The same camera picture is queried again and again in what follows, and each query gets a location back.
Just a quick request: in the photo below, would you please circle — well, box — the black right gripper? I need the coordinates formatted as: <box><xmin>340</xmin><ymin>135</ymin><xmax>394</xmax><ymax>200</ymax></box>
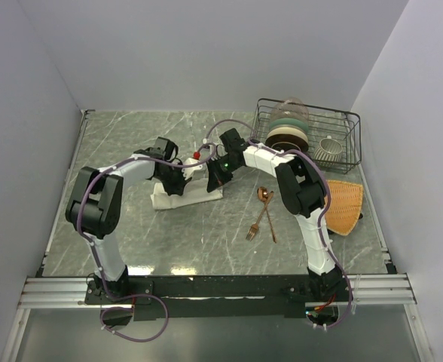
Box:
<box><xmin>206</xmin><ymin>155</ymin><xmax>242</xmax><ymax>192</ymax></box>

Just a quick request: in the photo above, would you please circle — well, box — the white cloth napkin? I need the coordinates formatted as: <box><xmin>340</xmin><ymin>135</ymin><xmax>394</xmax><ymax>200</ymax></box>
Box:
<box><xmin>150</xmin><ymin>178</ymin><xmax>223</xmax><ymax>210</ymax></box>

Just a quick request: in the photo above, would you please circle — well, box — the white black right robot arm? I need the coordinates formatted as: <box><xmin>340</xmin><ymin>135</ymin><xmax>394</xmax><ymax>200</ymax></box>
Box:
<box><xmin>207</xmin><ymin>128</ymin><xmax>350</xmax><ymax>301</ymax></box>

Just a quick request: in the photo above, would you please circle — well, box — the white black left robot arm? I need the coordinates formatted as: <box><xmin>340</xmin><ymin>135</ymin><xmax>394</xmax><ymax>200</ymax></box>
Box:
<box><xmin>65</xmin><ymin>137</ymin><xmax>188</xmax><ymax>303</ymax></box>

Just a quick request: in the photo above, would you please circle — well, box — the rose gold spoon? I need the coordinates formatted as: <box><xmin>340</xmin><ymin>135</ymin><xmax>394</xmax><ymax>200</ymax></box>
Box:
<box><xmin>257</xmin><ymin>186</ymin><xmax>277</xmax><ymax>244</ymax></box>

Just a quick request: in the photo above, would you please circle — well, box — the rose gold fork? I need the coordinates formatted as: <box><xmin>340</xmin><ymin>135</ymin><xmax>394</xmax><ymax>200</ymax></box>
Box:
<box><xmin>246</xmin><ymin>187</ymin><xmax>273</xmax><ymax>241</ymax></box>

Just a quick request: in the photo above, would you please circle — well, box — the dark brown glossy bowl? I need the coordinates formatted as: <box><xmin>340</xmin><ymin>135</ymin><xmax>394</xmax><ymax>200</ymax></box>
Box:
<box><xmin>265</xmin><ymin>134</ymin><xmax>309</xmax><ymax>153</ymax></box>

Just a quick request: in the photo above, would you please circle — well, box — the cream white plate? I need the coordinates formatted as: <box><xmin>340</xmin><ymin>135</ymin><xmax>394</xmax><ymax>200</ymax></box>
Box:
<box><xmin>267</xmin><ymin>125</ymin><xmax>308</xmax><ymax>143</ymax></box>

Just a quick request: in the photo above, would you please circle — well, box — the teal green plate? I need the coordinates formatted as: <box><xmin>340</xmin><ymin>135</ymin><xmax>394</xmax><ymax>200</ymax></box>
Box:
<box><xmin>268</xmin><ymin>118</ymin><xmax>309</xmax><ymax>133</ymax></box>

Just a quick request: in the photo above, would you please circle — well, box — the grey ribbed cup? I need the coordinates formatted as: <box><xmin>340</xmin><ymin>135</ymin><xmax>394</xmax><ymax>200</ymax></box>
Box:
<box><xmin>313</xmin><ymin>136</ymin><xmax>344</xmax><ymax>167</ymax></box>

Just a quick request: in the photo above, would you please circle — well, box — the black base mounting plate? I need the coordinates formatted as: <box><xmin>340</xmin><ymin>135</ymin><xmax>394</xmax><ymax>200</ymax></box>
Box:
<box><xmin>84</xmin><ymin>275</ymin><xmax>353</xmax><ymax>321</ymax></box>

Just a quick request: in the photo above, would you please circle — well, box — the woven bamboo tray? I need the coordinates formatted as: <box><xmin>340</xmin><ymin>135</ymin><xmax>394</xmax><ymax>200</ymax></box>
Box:
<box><xmin>325</xmin><ymin>179</ymin><xmax>364</xmax><ymax>236</ymax></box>

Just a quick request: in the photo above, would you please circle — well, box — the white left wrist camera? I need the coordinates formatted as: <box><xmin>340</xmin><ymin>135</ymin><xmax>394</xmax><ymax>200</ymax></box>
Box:
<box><xmin>182</xmin><ymin>151</ymin><xmax>206</xmax><ymax>180</ymax></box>

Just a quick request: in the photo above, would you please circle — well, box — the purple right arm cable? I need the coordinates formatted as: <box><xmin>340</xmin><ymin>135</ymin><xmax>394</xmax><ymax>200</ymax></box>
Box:
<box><xmin>202</xmin><ymin>118</ymin><xmax>354</xmax><ymax>331</ymax></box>

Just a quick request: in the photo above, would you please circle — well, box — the dark wire dish rack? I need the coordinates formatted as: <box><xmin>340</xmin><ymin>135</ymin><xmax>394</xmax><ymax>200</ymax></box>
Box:
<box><xmin>252</xmin><ymin>98</ymin><xmax>362</xmax><ymax>173</ymax></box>

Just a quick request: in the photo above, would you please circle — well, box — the aluminium frame rail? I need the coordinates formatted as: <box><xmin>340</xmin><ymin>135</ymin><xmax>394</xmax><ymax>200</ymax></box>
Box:
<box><xmin>18</xmin><ymin>275</ymin><xmax>416</xmax><ymax>309</ymax></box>

